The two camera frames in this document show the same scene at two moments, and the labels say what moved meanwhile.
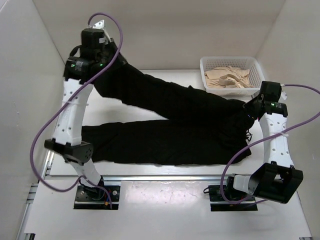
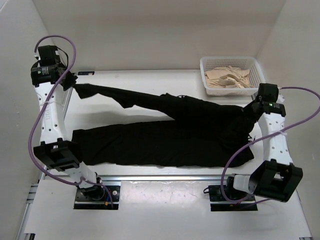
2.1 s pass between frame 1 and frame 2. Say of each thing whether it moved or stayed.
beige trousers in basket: stayed
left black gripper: moved
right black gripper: stayed
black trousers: moved
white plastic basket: stayed
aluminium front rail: stayed
